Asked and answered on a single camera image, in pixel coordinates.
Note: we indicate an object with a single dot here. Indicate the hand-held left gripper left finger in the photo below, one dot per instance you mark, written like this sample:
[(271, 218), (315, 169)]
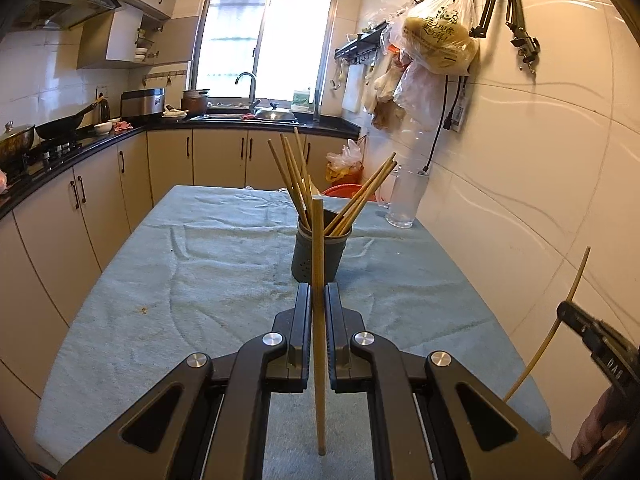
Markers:
[(305, 325)]

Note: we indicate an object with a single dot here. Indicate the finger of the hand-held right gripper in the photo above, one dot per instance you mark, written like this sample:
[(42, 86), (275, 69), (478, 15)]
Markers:
[(582, 322)]

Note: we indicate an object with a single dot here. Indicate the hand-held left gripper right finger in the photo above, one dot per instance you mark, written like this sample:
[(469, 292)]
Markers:
[(332, 325)]

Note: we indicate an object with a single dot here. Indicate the wooden chopstick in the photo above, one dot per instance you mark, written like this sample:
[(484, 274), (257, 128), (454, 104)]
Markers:
[(318, 260), (580, 275)]

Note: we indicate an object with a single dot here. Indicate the dark grey utensil holder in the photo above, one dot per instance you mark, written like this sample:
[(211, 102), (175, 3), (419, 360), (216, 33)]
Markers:
[(337, 255)]

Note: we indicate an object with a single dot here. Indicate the bunch of wooden chopsticks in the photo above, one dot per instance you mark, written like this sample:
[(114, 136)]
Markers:
[(300, 195)]

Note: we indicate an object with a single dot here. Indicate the person's right hand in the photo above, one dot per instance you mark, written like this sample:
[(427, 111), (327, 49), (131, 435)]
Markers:
[(600, 430)]

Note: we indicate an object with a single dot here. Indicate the light blue towel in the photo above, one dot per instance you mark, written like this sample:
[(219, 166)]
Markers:
[(200, 285)]

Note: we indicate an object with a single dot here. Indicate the red plastic basin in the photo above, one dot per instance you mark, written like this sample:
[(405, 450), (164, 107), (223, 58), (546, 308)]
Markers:
[(340, 191)]

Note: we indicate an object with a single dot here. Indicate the clear glass mug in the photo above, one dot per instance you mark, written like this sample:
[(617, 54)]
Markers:
[(384, 190)]

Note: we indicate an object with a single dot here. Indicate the tall clear glass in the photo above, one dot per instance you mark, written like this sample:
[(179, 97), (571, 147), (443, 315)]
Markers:
[(405, 200)]

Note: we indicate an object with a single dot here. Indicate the orange bin with plastic bags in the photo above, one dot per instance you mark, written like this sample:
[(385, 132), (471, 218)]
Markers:
[(345, 172)]

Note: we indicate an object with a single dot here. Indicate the black kitchen countertop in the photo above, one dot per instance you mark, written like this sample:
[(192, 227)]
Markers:
[(325, 127)]

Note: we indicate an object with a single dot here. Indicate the hanging brown plastic bag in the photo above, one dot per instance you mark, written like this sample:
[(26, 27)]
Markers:
[(387, 119)]

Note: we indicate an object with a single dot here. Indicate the steel pot lid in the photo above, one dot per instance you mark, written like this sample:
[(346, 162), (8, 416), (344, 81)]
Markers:
[(275, 112)]

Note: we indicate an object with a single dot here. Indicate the steel sink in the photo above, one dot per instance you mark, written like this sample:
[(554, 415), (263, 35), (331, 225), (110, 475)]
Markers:
[(220, 117)]

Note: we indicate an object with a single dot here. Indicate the beige lower cabinets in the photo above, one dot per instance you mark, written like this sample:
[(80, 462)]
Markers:
[(100, 210)]

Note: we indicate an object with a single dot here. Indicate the white cutting board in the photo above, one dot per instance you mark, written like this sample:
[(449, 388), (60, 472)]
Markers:
[(354, 87)]

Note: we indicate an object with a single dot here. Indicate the steel faucet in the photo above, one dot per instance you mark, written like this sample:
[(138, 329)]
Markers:
[(254, 90)]

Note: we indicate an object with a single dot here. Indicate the hanging paper card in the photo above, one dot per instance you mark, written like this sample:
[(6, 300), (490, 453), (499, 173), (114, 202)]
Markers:
[(463, 110)]

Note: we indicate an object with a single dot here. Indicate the brown pot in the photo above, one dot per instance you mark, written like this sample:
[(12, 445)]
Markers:
[(195, 105)]

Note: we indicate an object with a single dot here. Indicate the hanging white plastic bag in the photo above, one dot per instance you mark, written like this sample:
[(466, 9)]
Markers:
[(420, 95)]

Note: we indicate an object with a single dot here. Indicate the white dishes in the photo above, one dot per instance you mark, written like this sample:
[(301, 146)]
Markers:
[(175, 113)]

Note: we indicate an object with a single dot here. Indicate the pink cloth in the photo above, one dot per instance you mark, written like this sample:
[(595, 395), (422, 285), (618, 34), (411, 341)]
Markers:
[(122, 126)]

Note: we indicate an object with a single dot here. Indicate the silver rice cooker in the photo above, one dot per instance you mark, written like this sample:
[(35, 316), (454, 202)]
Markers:
[(142, 105)]

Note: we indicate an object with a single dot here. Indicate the kitchen window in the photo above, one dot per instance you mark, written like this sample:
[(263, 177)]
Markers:
[(280, 45)]

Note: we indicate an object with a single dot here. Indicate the white bowl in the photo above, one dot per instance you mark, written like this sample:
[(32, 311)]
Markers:
[(103, 128)]

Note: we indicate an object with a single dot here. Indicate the steel kettle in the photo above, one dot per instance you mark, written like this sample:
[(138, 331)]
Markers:
[(103, 110)]

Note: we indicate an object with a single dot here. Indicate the hanging plastic bag of bread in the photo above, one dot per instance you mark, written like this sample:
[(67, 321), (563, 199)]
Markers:
[(440, 40)]

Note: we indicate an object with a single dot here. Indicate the gas stove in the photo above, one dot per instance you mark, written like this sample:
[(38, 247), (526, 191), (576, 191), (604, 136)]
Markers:
[(55, 150)]

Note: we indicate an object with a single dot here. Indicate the black wok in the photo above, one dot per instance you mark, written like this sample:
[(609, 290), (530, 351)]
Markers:
[(60, 127)]

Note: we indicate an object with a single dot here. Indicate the stack of white bowls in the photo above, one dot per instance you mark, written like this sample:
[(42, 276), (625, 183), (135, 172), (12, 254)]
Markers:
[(140, 55)]

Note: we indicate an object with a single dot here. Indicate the cooking pot with lid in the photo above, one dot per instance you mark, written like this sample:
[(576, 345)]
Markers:
[(15, 142)]

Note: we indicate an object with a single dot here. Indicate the range hood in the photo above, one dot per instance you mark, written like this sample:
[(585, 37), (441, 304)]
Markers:
[(70, 0)]

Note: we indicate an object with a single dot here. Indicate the black wall rack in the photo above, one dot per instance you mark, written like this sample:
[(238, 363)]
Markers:
[(360, 42)]

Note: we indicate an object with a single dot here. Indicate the metal wall rail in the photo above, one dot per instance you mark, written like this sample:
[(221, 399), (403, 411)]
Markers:
[(165, 76)]

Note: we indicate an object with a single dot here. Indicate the open wall shelf cabinet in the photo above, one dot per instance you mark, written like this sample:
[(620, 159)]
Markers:
[(115, 40)]

